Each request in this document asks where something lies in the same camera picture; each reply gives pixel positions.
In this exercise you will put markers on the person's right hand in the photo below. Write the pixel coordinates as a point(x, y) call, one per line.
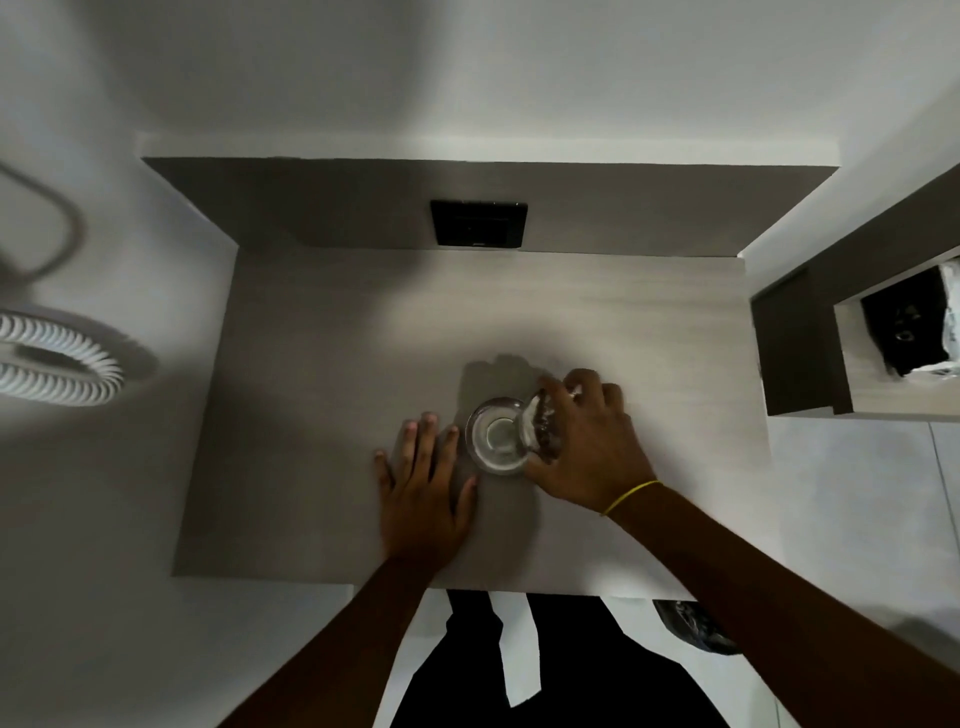
point(596, 454)

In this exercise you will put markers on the person's left hand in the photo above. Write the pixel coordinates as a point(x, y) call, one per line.
point(420, 517)

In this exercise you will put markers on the person's right middle finger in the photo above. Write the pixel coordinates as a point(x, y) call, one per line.
point(586, 386)

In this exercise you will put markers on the person's left little finger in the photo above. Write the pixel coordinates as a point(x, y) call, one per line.
point(383, 472)

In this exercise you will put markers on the person's right thumb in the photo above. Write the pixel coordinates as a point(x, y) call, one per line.
point(541, 469)

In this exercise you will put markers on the person's left thumb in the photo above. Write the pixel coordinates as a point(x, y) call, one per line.
point(467, 504)

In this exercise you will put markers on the person's left middle finger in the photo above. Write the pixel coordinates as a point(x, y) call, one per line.
point(427, 448)

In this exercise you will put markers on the clear patterned glass cup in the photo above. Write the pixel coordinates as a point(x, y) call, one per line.
point(541, 427)

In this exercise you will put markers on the person's left forearm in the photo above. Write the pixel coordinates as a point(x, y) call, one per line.
point(337, 649)

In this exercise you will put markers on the person's right forearm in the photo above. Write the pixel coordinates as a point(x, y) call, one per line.
point(780, 607)

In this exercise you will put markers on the clear round glass tumbler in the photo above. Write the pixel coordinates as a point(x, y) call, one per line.
point(495, 436)

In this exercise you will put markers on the yellow wrist band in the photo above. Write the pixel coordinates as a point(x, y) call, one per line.
point(634, 495)

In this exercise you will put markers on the person's black trousers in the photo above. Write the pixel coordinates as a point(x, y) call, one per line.
point(570, 675)

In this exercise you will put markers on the dark shiny plastic bag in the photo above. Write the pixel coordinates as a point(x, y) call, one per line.
point(694, 626)

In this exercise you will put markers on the grey open shelf unit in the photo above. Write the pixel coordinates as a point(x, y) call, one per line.
point(802, 337)

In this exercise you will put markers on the black bag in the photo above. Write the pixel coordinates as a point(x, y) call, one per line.
point(904, 322)

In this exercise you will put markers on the black wall socket panel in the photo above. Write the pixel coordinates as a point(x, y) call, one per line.
point(478, 223)

